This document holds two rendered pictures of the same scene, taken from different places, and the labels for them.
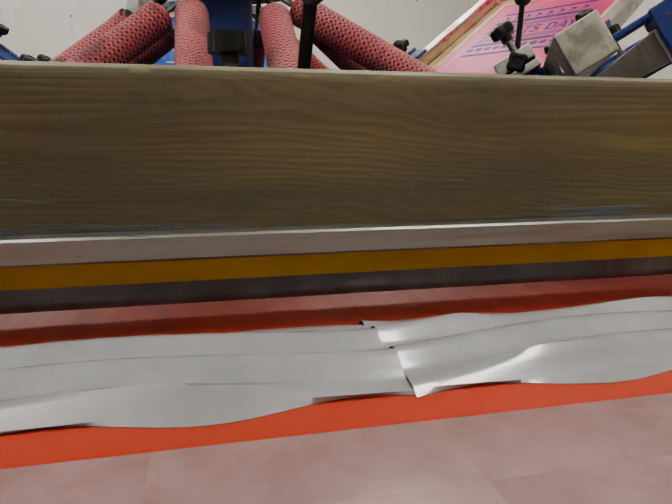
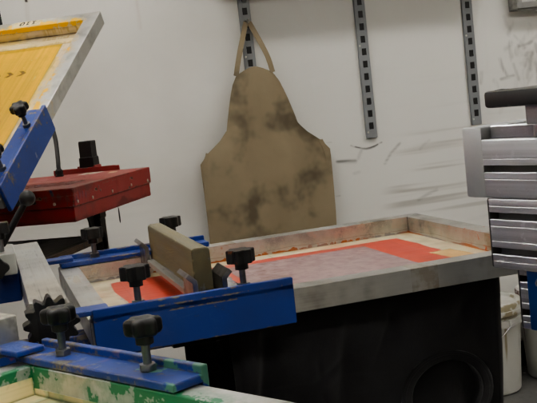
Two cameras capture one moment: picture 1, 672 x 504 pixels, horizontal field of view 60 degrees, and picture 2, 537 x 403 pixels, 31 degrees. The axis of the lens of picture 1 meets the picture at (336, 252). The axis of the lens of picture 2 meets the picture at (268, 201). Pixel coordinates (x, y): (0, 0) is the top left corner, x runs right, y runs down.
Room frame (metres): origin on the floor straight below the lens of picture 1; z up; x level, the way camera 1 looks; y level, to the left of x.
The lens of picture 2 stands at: (0.18, 1.68, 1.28)
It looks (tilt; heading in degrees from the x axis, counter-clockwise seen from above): 6 degrees down; 267
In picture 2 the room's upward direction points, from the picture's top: 6 degrees counter-clockwise
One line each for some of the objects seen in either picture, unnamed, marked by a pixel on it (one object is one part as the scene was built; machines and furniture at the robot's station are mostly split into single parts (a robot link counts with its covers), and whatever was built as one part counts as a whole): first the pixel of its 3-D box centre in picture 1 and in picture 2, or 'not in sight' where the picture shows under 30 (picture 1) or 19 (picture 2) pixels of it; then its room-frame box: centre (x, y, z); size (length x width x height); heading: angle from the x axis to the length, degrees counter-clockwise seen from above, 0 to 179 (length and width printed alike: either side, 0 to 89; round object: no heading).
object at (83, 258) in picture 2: not in sight; (136, 263); (0.36, -0.26, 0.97); 0.30 x 0.05 x 0.07; 13
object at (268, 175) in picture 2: not in sight; (265, 153); (-0.03, -2.07, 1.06); 0.53 x 0.07 x 1.05; 13
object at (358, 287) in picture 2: not in sight; (289, 265); (0.07, -0.05, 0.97); 0.79 x 0.58 x 0.04; 13
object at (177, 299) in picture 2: not in sight; (194, 313); (0.24, 0.28, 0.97); 0.30 x 0.05 x 0.07; 13
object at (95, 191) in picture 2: not in sight; (46, 197); (0.68, -1.17, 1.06); 0.61 x 0.46 x 0.12; 73
